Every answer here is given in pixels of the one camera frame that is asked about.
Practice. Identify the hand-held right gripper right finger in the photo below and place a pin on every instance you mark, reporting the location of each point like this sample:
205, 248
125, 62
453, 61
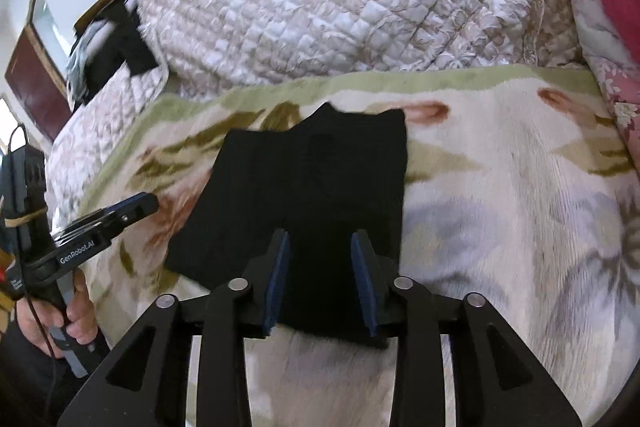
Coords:
361, 287

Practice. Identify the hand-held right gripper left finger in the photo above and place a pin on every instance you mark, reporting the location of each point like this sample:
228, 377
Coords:
279, 287

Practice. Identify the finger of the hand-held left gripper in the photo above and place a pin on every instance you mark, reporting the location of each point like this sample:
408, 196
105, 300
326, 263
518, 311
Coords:
127, 212

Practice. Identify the black pants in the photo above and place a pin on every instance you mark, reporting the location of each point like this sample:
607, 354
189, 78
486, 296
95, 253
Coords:
310, 187

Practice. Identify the person's left forearm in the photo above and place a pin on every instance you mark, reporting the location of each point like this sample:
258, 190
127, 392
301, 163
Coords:
25, 382

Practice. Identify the person's left hand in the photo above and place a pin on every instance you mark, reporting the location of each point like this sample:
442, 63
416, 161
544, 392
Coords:
82, 317

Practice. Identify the dark red door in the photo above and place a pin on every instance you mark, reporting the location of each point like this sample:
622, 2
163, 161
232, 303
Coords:
35, 82

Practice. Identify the light blue cloth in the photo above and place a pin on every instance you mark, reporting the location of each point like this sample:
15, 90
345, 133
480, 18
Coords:
80, 62

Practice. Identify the floral plush blanket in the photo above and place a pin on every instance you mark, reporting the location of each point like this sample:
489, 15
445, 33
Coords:
500, 217

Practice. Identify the black garment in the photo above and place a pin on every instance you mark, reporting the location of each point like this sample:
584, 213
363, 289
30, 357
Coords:
125, 47

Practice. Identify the wooden headboard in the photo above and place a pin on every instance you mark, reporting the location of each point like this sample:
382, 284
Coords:
100, 4

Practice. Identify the pink floral quilt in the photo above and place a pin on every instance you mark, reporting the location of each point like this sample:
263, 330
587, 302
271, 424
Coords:
590, 7

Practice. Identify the red pillow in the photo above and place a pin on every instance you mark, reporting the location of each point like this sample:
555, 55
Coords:
622, 7

